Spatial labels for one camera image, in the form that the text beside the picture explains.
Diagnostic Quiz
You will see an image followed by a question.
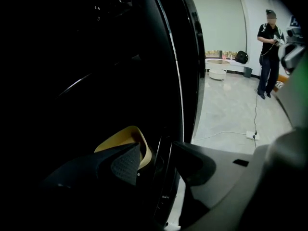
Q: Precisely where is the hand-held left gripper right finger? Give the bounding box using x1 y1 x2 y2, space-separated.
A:
171 141 273 228

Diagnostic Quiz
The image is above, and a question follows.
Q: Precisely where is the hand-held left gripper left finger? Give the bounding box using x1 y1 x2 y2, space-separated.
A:
40 142 142 193

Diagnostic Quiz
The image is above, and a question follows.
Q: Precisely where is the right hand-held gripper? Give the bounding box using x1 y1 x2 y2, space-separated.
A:
278 15 308 76

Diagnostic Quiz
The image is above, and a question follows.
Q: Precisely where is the yellow curved plastic piece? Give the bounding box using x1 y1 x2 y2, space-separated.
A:
93 125 153 170

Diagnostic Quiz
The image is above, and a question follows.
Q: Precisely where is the orange wooden stool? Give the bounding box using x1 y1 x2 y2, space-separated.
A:
272 75 289 92

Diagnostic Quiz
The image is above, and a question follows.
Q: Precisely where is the black backpack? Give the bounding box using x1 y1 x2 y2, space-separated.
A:
235 51 249 64

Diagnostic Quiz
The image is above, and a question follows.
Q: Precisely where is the white power strip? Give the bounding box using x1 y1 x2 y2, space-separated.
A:
245 130 261 141

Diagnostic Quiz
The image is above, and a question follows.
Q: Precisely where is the round white coffee table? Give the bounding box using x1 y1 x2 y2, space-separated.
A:
205 58 232 82

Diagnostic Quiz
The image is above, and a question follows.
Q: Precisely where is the white roller blind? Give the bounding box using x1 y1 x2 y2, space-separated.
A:
192 0 248 54

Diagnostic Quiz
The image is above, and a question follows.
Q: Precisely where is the white power strip cable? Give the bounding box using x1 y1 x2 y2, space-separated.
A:
193 130 247 142

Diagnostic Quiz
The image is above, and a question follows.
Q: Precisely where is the thin black floor cable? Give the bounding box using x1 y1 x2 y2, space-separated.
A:
253 88 259 149

